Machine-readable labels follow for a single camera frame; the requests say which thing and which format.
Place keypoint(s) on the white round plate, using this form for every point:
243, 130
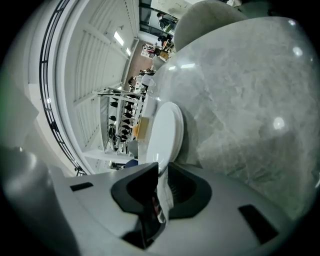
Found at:
162, 135
182, 130

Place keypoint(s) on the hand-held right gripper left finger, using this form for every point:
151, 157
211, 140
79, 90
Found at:
136, 193

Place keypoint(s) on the black metal railing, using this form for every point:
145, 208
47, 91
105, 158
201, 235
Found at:
47, 82

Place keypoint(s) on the white shelving rack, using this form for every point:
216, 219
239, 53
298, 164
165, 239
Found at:
117, 120

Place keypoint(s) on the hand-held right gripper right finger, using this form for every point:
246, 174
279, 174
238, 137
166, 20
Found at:
190, 195

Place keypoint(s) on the rectangular ceiling light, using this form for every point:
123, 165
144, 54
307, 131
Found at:
128, 51
118, 38

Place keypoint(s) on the yellow box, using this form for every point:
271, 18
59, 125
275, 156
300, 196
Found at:
141, 128

